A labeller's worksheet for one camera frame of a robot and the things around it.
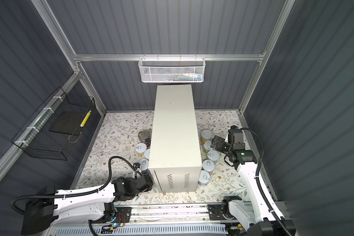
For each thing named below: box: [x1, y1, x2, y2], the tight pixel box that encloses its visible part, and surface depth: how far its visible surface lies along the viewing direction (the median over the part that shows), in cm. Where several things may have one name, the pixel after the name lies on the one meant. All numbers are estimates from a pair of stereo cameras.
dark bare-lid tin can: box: [138, 129, 152, 148], surface depth 96 cm
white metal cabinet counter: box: [148, 84, 203, 193], surface depth 75 cm
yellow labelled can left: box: [135, 143, 148, 157], surface depth 95 cm
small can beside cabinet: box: [144, 148, 151, 161], surface depth 92 cm
